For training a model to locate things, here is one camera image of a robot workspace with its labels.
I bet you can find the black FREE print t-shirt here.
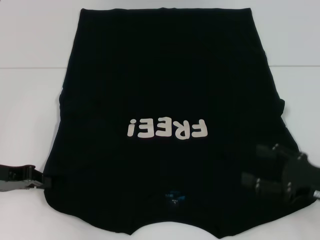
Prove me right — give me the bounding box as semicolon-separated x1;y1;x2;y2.
42;7;313;240

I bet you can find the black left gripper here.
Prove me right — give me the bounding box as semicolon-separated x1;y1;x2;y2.
0;163;52;194

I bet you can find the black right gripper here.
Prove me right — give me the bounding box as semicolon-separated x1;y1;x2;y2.
240;143;320;205

